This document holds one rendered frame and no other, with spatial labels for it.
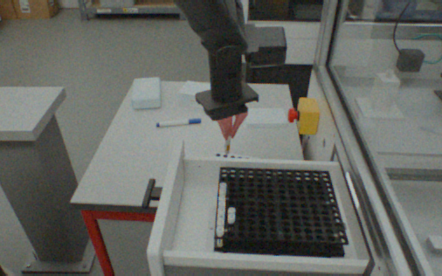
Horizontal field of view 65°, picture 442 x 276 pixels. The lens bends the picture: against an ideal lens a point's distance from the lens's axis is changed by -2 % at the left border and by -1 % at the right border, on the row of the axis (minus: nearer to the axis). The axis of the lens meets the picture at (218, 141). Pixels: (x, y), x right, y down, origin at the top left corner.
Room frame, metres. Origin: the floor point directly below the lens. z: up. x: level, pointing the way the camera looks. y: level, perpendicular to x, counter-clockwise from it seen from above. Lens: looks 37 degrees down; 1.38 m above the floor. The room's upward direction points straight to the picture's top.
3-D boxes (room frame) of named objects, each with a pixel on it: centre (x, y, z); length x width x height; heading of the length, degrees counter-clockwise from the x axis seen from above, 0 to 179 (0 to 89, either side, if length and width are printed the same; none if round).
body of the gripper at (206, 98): (0.56, -0.01, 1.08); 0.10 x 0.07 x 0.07; 114
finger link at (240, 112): (0.55, -0.01, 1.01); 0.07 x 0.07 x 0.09; 24
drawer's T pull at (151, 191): (0.46, 0.12, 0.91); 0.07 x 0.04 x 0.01; 177
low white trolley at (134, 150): (0.87, 0.05, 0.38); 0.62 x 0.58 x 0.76; 177
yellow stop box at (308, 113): (0.77, -0.23, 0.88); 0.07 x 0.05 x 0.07; 177
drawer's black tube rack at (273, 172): (0.45, -0.11, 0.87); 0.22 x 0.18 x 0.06; 87
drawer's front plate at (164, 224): (0.46, 0.09, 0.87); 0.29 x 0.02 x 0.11; 177
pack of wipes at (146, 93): (1.06, 0.25, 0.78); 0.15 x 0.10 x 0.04; 7
